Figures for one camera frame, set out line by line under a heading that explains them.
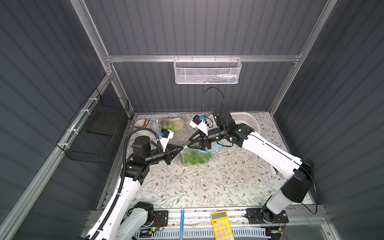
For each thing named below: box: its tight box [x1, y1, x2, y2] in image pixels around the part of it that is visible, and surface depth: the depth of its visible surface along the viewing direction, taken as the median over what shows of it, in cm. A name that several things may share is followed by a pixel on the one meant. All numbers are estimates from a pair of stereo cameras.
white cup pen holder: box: [134, 119, 150, 128], surface depth 104 cm
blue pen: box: [180, 209, 185, 239], surface depth 73 cm
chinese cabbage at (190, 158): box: [179, 150, 201, 166], surface depth 80 cm
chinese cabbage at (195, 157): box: [184, 150, 212, 165], surface depth 81 cm
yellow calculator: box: [210, 210, 235, 240], surface depth 72 cm
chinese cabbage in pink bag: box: [161, 117, 184, 133], surface depth 105 cm
